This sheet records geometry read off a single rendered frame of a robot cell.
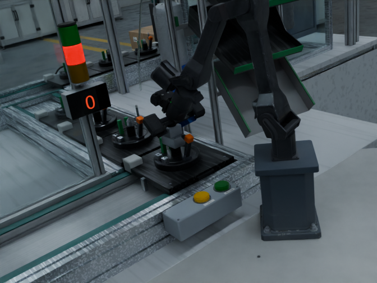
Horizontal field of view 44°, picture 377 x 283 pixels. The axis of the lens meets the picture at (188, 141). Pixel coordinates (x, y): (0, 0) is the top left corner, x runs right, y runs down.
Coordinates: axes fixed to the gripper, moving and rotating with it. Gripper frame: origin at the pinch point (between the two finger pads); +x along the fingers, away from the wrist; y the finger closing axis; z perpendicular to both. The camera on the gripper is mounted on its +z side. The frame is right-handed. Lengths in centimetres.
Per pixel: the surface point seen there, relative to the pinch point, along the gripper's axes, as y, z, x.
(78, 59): 19.2, 22.3, -12.9
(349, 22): -164, 33, 40
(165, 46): -54, 60, 47
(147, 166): 7.9, -4.4, 10.6
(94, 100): 17.5, 14.3, -3.9
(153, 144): -2.5, 4.9, 18.6
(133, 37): -279, 322, 375
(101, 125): 1.7, 26.7, 34.7
